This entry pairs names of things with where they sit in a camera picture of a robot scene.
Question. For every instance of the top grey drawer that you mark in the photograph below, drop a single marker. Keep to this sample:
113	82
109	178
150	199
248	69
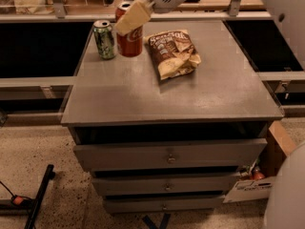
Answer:
166	155

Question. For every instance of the bottom grey drawer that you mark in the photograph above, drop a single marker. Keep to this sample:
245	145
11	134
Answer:
165	204

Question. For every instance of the metal railing frame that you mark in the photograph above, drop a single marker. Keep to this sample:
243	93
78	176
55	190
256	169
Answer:
25	11

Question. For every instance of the black cable orange clip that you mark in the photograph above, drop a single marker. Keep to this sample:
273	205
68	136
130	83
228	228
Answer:
15	201

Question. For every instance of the red coke can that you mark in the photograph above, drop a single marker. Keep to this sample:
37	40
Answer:
129	45

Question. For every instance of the orange bottle in box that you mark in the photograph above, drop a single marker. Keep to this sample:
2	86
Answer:
257	174

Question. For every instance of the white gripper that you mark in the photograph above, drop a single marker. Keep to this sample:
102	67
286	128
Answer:
139	12

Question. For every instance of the brown chip bag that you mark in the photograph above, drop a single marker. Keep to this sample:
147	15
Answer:
173	52

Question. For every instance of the green soda can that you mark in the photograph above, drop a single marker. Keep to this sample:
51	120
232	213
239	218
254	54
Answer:
102	30

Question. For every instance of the cardboard box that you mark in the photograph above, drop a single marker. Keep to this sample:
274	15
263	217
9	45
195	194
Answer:
279	146

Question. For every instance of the middle grey drawer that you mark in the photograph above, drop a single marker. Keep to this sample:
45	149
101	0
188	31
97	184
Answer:
164	184

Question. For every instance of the black stand leg left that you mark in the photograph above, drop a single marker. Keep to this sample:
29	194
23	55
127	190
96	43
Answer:
48	176

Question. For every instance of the grey drawer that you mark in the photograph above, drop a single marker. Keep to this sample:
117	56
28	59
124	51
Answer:
164	184
165	204
166	155

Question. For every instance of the grey drawer cabinet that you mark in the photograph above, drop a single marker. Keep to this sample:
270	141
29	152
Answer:
123	100

